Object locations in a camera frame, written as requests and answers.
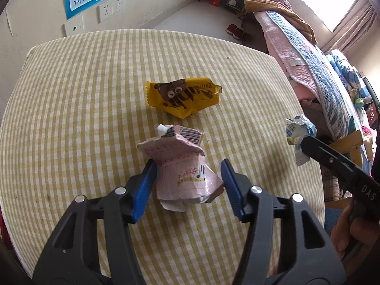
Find person's right leg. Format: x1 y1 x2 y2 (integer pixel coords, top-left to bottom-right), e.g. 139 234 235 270
324 208 342 238

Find pink blanket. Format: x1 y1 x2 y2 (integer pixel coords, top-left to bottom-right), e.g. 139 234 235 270
256 10 323 103

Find checked chair cushion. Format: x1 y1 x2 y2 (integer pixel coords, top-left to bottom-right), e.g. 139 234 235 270
321 166 339 203

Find bed with pink quilt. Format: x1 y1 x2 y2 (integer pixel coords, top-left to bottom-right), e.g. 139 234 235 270
265 10 364 141

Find pink white crushed carton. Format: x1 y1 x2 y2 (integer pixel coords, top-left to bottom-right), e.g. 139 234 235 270
137 123 225 212

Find window curtain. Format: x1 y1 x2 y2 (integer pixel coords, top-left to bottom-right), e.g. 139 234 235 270
321 4 380 54

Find person's right hand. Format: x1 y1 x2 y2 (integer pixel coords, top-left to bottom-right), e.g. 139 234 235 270
330 198 380 259

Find yellow brown-print snack wrapper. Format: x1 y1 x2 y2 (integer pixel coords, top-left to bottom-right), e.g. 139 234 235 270
145 76 223 120

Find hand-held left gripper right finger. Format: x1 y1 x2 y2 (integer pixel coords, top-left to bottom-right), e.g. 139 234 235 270
220 158 348 285

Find tan blanket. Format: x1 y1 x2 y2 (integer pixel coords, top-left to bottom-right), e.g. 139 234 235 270
244 0 319 46

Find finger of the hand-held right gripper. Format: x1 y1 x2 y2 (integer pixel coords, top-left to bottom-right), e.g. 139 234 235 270
299 136 357 197

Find wooden chair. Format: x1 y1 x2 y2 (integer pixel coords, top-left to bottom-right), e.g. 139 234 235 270
324 130 372 212

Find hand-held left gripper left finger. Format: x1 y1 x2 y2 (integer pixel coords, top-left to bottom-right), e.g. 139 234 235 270
33 160 158 285

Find blue floral pillow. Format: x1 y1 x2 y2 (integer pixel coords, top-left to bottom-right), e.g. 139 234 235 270
326 49 368 96

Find red slippers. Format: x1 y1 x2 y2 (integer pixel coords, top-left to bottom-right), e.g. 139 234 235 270
226 24 244 41

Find silver blue white wrapper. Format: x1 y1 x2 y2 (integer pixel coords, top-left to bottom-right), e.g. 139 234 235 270
285 114 318 167

